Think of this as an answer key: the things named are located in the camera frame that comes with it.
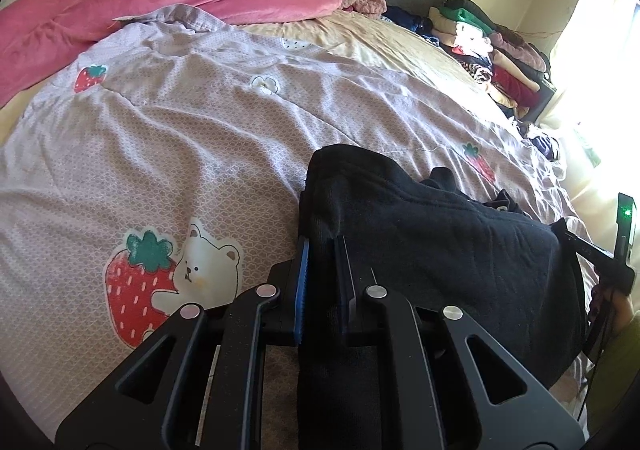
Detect black sweater with orange patches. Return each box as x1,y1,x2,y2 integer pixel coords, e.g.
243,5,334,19
296,143,589,450

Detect white bag of clothes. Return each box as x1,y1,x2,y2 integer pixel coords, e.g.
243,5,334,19
525,123,567,181

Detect stack of folded clothes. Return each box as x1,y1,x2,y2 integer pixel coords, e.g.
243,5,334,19
428,0,555,122

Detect person's right hand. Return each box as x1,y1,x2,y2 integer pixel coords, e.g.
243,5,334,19
589,285,634,337

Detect lilac strawberry print quilt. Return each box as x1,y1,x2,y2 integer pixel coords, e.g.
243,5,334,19
1,6,585,438

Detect beige bed sheet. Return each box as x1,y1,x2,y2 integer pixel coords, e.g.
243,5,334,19
1,5,521,157

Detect dark blue garment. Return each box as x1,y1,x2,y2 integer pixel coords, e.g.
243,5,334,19
383,6,433,36

